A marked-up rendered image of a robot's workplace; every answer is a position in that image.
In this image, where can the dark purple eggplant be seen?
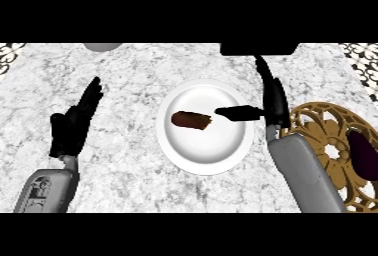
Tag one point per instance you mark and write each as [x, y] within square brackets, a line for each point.
[363, 156]

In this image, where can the white round plate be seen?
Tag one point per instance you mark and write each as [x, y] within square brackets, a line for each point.
[204, 126]

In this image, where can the black appliance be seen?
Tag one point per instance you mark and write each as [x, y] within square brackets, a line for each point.
[259, 49]

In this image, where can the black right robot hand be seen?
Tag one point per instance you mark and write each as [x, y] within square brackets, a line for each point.
[275, 103]

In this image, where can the gold ornate round placemat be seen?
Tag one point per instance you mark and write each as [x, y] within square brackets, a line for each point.
[334, 140]

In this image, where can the brown sweet potato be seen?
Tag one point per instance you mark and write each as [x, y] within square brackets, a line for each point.
[191, 120]

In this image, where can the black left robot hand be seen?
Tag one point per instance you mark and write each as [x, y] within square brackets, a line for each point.
[74, 126]

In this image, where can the grey round object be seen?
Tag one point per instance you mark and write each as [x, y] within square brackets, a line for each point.
[102, 46]

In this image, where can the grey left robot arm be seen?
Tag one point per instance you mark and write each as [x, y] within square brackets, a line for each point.
[52, 188]

